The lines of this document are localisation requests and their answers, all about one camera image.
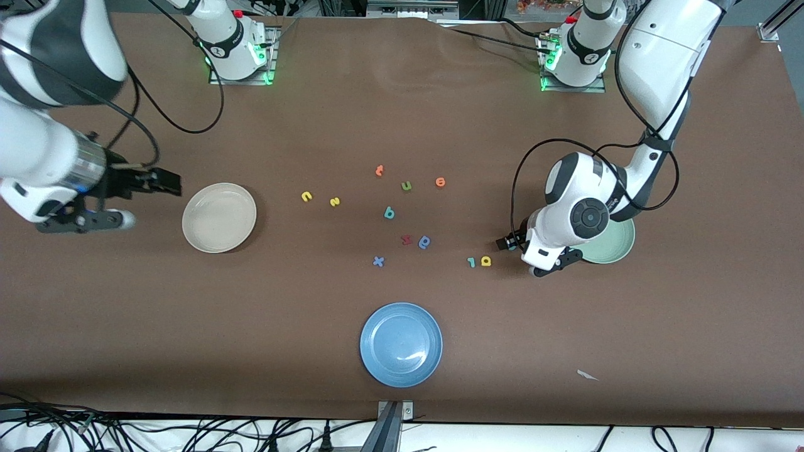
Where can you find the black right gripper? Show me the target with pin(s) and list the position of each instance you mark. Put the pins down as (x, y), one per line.
(120, 180)

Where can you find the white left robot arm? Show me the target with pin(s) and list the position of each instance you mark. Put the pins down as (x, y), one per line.
(659, 56)

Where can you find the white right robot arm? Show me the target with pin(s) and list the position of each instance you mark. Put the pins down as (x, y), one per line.
(38, 144)

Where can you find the beige round plate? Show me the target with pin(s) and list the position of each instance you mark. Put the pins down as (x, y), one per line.
(218, 218)

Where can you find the blue foam letter a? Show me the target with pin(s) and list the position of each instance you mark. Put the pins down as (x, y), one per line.
(429, 243)

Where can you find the green round plate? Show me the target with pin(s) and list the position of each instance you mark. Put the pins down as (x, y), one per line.
(612, 245)

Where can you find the blue round plate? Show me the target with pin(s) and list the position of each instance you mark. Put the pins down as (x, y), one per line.
(401, 345)

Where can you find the white paper scrap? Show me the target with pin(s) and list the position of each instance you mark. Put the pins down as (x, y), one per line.
(587, 375)

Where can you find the orange patterned object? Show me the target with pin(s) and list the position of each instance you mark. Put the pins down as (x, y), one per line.
(540, 5)

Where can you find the grey metal box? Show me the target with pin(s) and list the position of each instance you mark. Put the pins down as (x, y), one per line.
(408, 9)

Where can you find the black power plug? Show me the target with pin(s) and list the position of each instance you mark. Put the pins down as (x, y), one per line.
(326, 442)

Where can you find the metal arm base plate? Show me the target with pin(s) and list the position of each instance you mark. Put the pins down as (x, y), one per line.
(597, 90)
(220, 80)

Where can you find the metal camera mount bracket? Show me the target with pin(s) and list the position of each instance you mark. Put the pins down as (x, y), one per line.
(407, 411)

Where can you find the black camera pole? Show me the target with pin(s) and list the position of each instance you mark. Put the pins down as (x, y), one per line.
(384, 433)

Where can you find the aluminium frame profile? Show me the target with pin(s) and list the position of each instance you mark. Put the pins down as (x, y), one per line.
(767, 31)

